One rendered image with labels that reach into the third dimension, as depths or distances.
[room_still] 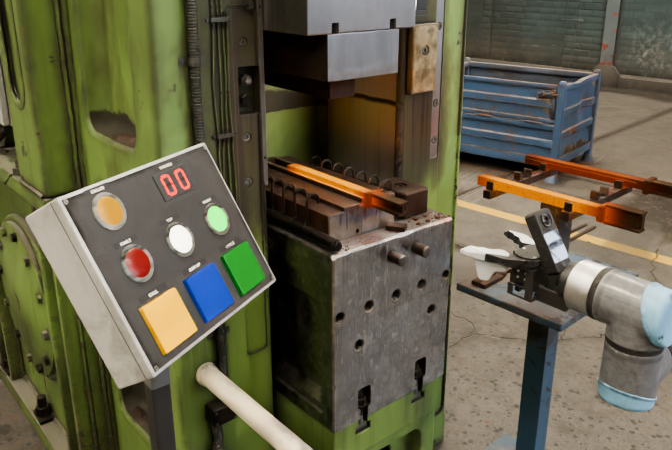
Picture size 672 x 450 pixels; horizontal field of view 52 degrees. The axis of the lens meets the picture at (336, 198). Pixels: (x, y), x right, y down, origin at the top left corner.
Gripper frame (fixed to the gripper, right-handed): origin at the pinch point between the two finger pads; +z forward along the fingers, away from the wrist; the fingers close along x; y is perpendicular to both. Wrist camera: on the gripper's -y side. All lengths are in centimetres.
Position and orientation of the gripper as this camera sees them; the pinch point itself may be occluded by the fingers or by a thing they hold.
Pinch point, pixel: (484, 238)
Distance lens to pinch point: 135.6
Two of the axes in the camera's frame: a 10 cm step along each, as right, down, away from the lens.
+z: -6.4, -2.5, 7.3
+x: 7.7, -2.1, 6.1
